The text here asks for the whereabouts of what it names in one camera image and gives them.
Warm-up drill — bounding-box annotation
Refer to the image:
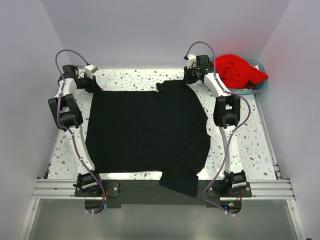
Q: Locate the black t shirt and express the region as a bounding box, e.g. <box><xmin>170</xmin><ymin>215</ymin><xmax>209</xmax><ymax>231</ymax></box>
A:
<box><xmin>85</xmin><ymin>80</ymin><xmax>211</xmax><ymax>197</ymax></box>

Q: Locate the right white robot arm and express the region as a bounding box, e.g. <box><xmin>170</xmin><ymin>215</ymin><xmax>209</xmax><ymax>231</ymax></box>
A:
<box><xmin>183</xmin><ymin>54</ymin><xmax>247</xmax><ymax>197</ymax></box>

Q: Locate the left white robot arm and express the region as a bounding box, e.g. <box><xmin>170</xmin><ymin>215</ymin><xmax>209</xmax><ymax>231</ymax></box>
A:
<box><xmin>48</xmin><ymin>64</ymin><xmax>104</xmax><ymax>197</ymax></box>

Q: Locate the red t shirt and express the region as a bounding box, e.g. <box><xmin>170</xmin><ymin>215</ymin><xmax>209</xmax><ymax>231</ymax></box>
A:
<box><xmin>215</xmin><ymin>54</ymin><xmax>269</xmax><ymax>90</ymax></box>

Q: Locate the teal plastic laundry basket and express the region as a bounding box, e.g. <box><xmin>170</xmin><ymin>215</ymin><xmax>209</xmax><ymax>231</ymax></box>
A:
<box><xmin>210</xmin><ymin>59</ymin><xmax>268</xmax><ymax>95</ymax></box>

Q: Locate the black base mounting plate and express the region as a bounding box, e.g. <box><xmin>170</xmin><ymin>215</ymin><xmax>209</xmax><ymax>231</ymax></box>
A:
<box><xmin>74</xmin><ymin>178</ymin><xmax>253</xmax><ymax>215</ymax></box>

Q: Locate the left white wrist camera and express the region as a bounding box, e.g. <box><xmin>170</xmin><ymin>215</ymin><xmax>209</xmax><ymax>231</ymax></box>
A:
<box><xmin>84</xmin><ymin>64</ymin><xmax>98</xmax><ymax>79</ymax></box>

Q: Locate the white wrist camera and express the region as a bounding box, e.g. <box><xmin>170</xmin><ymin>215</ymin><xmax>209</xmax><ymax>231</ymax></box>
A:
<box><xmin>84</xmin><ymin>64</ymin><xmax>98</xmax><ymax>79</ymax></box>
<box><xmin>184</xmin><ymin>54</ymin><xmax>197</xmax><ymax>69</ymax></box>

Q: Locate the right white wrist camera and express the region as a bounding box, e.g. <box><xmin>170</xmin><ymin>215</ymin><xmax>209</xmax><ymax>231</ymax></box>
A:
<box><xmin>184</xmin><ymin>54</ymin><xmax>197</xmax><ymax>69</ymax></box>

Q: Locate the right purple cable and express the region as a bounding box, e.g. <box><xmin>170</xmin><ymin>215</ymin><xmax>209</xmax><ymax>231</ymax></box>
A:
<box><xmin>184</xmin><ymin>41</ymin><xmax>251</xmax><ymax>210</ymax></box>

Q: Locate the aluminium extrusion rail frame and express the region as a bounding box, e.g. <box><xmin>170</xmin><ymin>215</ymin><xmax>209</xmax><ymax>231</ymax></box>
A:
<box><xmin>18</xmin><ymin>65</ymin><xmax>307</xmax><ymax>240</ymax></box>

